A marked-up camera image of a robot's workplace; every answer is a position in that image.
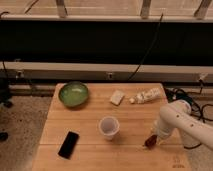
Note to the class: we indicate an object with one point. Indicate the grey metal rail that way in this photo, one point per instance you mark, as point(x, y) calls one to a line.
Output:
point(106, 72)

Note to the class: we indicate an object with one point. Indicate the green bowl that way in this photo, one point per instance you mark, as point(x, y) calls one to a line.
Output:
point(73, 94)

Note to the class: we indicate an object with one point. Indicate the white sponge block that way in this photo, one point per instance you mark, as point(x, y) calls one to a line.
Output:
point(117, 97)

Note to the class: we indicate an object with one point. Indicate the wooden table board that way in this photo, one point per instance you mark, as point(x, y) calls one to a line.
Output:
point(92, 152)

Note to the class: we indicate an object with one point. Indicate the red-brown pepper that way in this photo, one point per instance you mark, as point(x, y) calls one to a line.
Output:
point(151, 141)

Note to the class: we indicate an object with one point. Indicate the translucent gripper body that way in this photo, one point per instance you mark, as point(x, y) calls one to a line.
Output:
point(159, 140)

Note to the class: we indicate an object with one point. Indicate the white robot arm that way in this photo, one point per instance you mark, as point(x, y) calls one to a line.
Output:
point(177, 115)

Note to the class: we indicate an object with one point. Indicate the black rectangular phone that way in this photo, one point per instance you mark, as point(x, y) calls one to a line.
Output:
point(68, 145)

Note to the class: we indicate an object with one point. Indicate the white crumpled tube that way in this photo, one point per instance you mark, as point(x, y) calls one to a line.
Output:
point(145, 96)

